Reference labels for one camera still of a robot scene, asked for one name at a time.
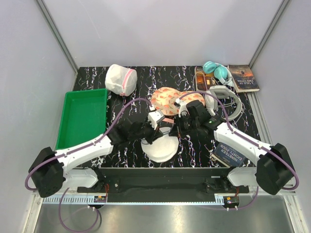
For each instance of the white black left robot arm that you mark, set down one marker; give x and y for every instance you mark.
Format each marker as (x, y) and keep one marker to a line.
(53, 170)

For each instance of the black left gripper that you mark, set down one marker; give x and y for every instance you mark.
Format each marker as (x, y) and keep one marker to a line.
(154, 135)

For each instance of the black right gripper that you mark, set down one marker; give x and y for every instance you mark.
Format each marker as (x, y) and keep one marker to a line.
(178, 128)

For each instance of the pink-trimmed round mesh laundry bag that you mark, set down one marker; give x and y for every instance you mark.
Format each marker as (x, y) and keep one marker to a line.
(121, 80)

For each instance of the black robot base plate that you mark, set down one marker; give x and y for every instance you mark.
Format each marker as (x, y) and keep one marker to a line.
(163, 185)

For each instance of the teal white headphones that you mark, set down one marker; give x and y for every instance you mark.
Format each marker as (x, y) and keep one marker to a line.
(221, 73)

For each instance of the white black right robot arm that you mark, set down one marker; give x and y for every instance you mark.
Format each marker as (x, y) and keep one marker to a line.
(273, 167)

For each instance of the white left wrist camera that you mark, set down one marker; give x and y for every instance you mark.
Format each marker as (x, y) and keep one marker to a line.
(155, 117)

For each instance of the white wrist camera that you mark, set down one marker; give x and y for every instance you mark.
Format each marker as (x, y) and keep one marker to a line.
(182, 107)
(155, 117)

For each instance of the grey white wired headset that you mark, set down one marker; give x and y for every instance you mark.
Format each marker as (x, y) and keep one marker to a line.
(228, 99)

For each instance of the Nineteen Eighty-Four blue book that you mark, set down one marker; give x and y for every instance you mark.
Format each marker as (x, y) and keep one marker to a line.
(227, 156)

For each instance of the orange dark paperback book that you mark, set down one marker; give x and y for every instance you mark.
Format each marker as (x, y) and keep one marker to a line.
(203, 81)

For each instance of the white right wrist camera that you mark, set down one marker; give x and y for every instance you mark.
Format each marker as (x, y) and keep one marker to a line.
(182, 107)

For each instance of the Tale of Two Cities book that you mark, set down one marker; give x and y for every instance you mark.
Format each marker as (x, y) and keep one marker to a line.
(243, 78)

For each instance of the green plastic tray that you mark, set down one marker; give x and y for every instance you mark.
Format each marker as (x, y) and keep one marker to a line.
(83, 117)

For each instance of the aluminium frame rail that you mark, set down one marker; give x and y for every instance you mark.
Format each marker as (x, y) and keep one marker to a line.
(70, 195)

